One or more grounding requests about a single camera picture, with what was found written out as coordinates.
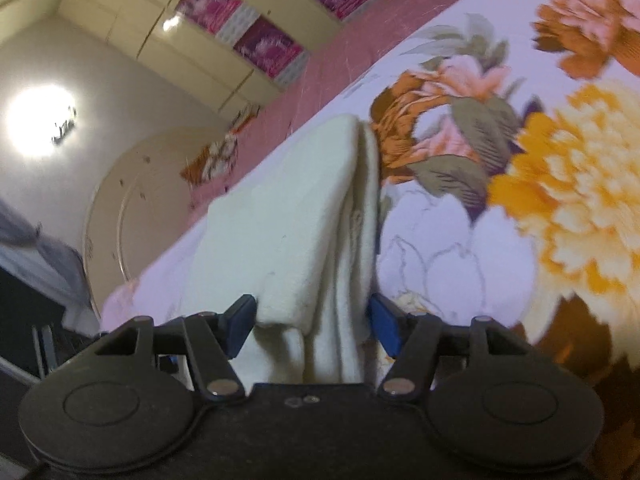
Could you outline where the floral printed blanket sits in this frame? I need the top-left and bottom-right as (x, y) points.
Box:
(100, 0), (640, 480)

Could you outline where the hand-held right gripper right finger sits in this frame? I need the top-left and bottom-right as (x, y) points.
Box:
(367, 293), (532, 404)

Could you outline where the cream wardrobe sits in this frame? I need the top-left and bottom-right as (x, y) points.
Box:
(0, 0), (417, 117)

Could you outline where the pale cream cloth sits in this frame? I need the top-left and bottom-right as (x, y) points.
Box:
(189, 114), (387, 387)

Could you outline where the cream arched headboard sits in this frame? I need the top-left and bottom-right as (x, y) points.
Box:
(81, 126), (242, 312)

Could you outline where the grey curtain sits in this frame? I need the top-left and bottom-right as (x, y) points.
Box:
(0, 199), (94, 312)

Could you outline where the orange book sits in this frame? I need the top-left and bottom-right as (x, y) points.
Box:
(229, 104), (262, 132)

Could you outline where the bright wall lamp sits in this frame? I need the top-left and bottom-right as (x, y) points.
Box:
(4, 84), (82, 162)

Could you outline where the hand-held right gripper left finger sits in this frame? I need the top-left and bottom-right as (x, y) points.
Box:
(92, 293), (258, 404)

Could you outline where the orange folded cloth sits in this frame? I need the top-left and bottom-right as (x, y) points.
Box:
(179, 154), (213, 188)

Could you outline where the dark metal frame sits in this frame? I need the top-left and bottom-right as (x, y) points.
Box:
(0, 264), (102, 382)

